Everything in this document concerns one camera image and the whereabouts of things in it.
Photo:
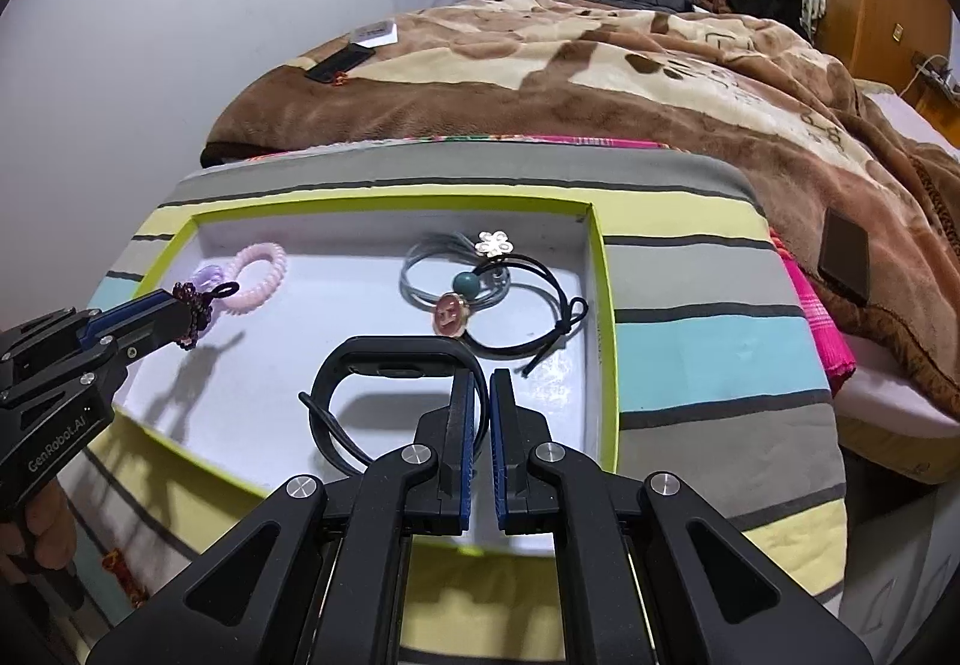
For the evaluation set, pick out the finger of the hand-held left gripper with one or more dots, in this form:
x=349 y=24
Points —
x=127 y=316
x=150 y=339

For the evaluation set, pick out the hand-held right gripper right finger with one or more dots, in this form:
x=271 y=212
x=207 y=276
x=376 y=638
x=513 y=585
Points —
x=501 y=462

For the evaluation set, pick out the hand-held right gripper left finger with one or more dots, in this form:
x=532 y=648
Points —
x=461 y=462

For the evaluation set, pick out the black smart band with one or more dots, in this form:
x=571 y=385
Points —
x=337 y=365

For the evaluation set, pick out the shallow green cardboard box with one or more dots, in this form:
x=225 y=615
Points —
x=300 y=290

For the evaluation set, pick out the person's left hand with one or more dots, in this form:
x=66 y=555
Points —
x=45 y=530

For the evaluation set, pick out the black phone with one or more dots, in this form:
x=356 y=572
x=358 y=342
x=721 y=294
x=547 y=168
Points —
x=341 y=65

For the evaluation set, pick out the white card box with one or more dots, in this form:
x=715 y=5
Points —
x=375 y=34

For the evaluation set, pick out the brown patterned blanket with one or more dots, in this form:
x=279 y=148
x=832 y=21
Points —
x=600 y=95

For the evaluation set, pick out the dark brown flat case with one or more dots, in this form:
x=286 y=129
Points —
x=844 y=256

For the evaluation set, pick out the black clothing pile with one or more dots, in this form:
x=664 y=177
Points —
x=772 y=2

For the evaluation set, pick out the power strip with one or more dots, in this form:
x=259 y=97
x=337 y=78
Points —
x=934 y=67

